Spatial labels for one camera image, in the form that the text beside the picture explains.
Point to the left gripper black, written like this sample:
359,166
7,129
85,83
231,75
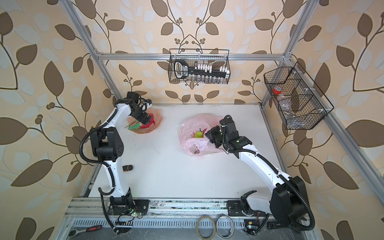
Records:
147,119

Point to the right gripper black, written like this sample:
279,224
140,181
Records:
211,133

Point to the red dragon fruit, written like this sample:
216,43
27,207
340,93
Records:
138,125

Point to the green wrinkled fruit back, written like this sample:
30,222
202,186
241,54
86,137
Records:
199,134

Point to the pink plastic bag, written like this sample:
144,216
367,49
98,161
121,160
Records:
197,147

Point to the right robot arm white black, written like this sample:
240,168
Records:
288,203

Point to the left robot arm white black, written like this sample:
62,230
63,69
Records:
103,145

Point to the pink fruit plate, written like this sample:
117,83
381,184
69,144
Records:
158,120

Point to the black socket tool set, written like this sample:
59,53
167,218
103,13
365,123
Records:
182,71

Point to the orange black screwdriver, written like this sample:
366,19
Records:
127,168

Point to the red capped plastic bottle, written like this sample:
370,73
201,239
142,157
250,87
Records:
285,102

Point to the tape roll right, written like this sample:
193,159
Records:
225,227

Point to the tape roll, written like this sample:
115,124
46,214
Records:
225,227
204,223

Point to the tape roll left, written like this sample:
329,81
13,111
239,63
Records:
204,223

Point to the black wire basket centre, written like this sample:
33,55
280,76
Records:
215,57

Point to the black wire basket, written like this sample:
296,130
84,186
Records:
297,96
215,57

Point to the black wire basket right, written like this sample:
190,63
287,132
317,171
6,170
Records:
297,96

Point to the aluminium frame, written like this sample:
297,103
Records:
367,170

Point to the red handled ratchet wrench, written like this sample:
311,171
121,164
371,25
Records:
75,232

